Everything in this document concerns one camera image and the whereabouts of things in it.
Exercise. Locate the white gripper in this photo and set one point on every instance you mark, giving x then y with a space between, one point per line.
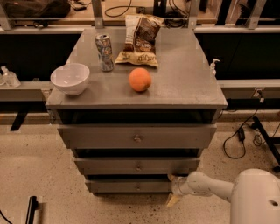
177 186

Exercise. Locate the grey bottom drawer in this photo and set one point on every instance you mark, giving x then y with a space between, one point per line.
129 186

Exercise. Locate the grey drawer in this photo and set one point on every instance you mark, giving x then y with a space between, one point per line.
89 136
129 186
136 165

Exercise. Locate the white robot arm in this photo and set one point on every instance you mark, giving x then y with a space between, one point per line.
254 196

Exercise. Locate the grey drawer cabinet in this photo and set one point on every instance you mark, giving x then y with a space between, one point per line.
183 91

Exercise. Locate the grey middle drawer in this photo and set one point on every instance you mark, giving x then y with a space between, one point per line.
136 165

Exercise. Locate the grey top drawer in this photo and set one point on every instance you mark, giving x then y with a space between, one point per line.
89 136

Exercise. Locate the black stand leg right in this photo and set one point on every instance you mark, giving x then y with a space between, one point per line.
272 142

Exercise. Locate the orange fruit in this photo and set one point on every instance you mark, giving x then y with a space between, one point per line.
140 79

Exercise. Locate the white pump bottle right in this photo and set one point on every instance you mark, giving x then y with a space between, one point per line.
213 66

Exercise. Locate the black bar on floor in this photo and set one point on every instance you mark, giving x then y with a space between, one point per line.
32 207

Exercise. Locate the white bowl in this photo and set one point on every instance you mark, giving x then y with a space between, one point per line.
71 79

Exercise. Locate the brown chip bag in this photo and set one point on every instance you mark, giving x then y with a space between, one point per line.
140 42

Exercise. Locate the silver drink can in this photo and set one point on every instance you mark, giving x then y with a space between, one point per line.
104 48

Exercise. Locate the clear sanitizer bottle left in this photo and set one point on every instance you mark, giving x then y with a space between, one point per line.
10 78

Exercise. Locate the black backpack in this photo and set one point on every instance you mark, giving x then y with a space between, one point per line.
36 8

